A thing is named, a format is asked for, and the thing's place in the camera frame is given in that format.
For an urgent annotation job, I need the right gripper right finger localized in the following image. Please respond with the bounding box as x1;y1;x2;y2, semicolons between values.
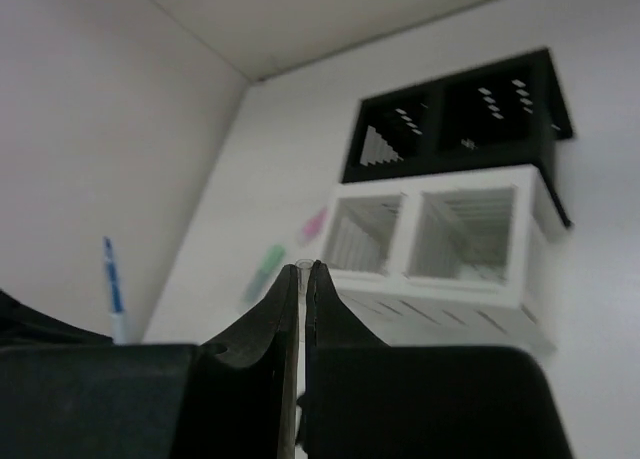
302;262;573;458

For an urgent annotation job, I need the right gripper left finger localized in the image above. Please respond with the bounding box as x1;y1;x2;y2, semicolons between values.
1;265;298;458

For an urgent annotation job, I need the blue pen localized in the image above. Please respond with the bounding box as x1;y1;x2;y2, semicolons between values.
103;236;129;345

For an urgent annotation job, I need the small clear pen cap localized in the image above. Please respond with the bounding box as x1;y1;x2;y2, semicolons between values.
295;259;314;395

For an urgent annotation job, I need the green highlighter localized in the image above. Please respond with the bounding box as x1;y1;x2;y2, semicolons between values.
243;244;286;305

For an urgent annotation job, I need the pink highlighter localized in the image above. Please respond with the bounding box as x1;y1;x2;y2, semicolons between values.
297;207;327;245

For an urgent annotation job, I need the white two-slot pen holder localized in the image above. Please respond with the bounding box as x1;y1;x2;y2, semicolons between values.
320;166;564;350

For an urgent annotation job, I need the black two-slot pen holder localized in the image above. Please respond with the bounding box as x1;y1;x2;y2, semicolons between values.
340;48;574;228

